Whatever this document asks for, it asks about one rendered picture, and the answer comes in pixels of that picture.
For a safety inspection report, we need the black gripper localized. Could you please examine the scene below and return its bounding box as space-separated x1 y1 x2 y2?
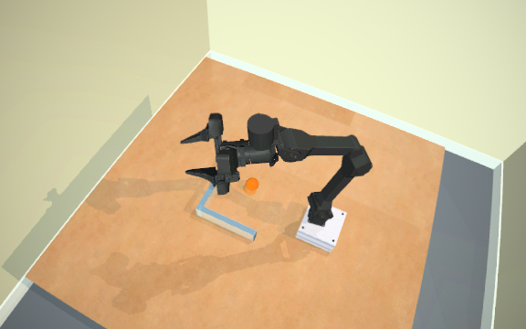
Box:
180 112 250 196

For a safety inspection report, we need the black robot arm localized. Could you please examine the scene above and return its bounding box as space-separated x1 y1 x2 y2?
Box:
216 113 373 227

